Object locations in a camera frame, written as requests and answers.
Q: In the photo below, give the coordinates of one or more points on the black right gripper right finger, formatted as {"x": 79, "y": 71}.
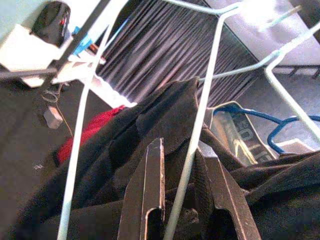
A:
{"x": 225, "y": 190}

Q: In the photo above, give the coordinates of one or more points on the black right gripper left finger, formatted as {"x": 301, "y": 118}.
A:
{"x": 135, "y": 200}

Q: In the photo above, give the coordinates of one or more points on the white clothes hanger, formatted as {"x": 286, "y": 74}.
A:
{"x": 287, "y": 100}
{"x": 185, "y": 175}

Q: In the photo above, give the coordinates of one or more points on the blue clothes hanger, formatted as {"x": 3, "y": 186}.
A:
{"x": 260, "y": 114}

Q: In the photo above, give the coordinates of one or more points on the green shorts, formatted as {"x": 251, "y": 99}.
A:
{"x": 240, "y": 140}

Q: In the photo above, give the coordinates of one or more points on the red cloth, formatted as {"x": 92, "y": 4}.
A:
{"x": 87, "y": 132}

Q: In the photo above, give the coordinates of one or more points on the black hanging garment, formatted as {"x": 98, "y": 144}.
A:
{"x": 162, "y": 112}

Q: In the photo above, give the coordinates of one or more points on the grey power adapter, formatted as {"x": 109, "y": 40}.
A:
{"x": 52, "y": 117}

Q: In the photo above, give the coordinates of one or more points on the black floor mat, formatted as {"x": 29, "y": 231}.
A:
{"x": 20, "y": 125}

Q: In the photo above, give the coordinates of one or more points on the dark pleated curtain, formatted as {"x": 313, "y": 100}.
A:
{"x": 162, "y": 50}

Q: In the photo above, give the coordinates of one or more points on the light blue bag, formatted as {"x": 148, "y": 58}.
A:
{"x": 83, "y": 43}

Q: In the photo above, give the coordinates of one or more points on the white low shelf cabinet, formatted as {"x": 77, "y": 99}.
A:
{"x": 22, "y": 55}

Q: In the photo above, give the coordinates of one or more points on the black backpack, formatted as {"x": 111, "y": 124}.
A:
{"x": 50, "y": 22}

